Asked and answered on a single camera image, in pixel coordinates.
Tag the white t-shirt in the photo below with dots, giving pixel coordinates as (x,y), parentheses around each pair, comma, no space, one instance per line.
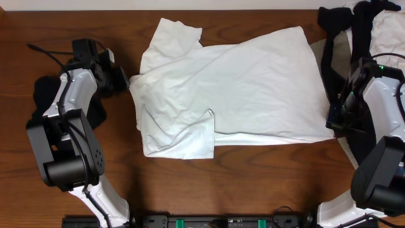
(190,98)

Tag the folded black cloth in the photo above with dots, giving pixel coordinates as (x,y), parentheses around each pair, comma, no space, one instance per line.
(45,91)

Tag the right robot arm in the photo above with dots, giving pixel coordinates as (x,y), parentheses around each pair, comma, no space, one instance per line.
(376,191)

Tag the black garment in pile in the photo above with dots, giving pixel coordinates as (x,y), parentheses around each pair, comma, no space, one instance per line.
(365,94)

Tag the beige garment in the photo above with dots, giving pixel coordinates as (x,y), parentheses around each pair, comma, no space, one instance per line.
(341,64)

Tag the white wrinkled garment in pile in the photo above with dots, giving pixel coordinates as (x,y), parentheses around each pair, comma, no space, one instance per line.
(387,36)

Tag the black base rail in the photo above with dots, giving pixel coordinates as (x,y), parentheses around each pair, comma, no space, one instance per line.
(282,220)

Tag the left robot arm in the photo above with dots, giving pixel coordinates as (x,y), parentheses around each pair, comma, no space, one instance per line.
(61,133)

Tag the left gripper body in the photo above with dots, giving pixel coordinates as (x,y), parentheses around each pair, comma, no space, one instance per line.
(118,79)

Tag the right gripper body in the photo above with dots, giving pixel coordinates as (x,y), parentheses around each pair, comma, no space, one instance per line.
(353,116)

